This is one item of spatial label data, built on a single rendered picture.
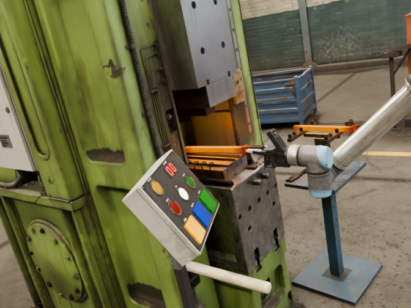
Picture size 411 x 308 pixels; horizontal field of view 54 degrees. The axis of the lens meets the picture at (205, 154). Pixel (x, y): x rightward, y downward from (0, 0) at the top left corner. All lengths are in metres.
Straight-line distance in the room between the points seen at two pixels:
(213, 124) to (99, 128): 0.65
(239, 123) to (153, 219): 1.04
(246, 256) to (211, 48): 0.95
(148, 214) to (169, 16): 0.82
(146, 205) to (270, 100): 4.55
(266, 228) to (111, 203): 0.77
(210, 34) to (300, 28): 8.08
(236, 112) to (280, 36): 7.96
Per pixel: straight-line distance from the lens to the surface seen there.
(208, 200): 1.47
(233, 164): 1.87
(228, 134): 2.17
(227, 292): 2.17
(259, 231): 2.01
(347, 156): 1.77
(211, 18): 1.79
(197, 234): 1.29
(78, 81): 1.88
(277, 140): 1.74
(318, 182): 1.69
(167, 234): 1.26
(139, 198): 1.23
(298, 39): 9.85
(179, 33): 1.67
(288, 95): 5.57
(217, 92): 1.77
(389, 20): 9.27
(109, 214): 2.04
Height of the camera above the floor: 1.62
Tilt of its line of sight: 18 degrees down
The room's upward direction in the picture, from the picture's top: 12 degrees counter-clockwise
